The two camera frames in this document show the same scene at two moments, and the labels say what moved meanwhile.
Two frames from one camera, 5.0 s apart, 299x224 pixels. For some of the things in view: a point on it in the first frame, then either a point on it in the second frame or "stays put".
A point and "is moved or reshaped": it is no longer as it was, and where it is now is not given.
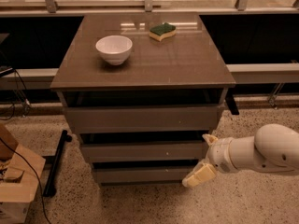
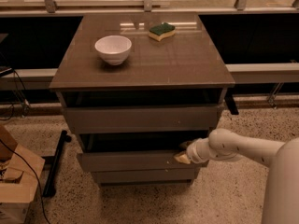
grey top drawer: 142,119 stays put
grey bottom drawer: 143,175 stays put
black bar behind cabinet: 231,102 stays put
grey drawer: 143,152 is moved or reshaped
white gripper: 219,155 -> 193,152
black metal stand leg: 50,188 stays put
